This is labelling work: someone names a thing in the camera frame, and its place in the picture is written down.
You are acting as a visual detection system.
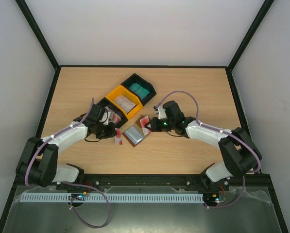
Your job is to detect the light blue slotted cable duct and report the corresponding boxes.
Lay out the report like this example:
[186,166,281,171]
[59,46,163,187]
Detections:
[19,193,204,203]

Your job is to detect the stack of white cards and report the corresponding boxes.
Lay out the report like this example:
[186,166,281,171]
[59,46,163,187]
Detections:
[114,95,136,113]

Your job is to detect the black cage frame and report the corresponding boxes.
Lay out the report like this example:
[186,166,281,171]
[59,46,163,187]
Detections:
[0,0,288,233]

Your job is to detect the yellow plastic bin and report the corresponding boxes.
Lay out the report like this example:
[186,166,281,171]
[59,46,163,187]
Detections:
[106,85,143,119]

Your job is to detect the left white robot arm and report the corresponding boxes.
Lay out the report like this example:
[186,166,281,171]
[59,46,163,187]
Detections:
[16,104,117,187]

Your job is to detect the brown leather card holder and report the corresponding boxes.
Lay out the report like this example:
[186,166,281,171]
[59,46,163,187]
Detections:
[123,116,151,147]

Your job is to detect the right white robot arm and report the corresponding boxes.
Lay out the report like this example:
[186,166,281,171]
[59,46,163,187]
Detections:
[145,100,262,190]

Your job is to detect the stack of red-white cards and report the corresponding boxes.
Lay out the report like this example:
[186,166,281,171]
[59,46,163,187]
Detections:
[105,106,121,124]

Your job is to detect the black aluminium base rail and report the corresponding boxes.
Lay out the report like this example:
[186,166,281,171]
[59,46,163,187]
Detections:
[13,172,273,192]

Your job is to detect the red-white credit card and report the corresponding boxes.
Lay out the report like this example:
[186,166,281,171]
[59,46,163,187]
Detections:
[114,128,122,145]
[140,116,151,135]

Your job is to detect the black bin with teal cards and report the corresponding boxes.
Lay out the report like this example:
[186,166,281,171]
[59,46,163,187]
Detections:
[121,73,156,106]

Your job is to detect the stack of teal cards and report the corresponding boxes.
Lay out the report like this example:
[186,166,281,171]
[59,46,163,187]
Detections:
[129,83,150,100]

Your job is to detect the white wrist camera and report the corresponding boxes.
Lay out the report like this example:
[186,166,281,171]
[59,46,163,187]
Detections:
[100,109,111,125]
[154,106,168,120]

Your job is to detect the black bin with red cards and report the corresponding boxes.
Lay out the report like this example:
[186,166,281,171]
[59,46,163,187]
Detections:
[97,97,128,129]

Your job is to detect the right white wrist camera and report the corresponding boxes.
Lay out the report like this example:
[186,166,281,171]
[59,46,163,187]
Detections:
[154,106,168,120]

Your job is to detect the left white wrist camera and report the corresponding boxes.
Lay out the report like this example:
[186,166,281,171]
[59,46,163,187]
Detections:
[100,109,111,125]

